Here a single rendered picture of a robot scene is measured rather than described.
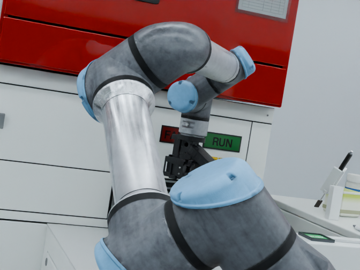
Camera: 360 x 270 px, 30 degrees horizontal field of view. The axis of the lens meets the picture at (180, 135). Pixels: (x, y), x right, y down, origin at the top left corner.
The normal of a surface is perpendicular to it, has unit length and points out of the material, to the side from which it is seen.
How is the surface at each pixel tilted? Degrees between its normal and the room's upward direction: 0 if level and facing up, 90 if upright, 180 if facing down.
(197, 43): 74
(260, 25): 90
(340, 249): 90
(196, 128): 90
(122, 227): 64
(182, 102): 90
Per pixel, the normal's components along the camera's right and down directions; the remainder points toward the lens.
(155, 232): -0.48, -0.36
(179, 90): -0.31, 0.00
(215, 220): -0.22, 0.29
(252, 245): 0.02, 0.19
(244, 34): 0.33, 0.11
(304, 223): -0.93, -0.13
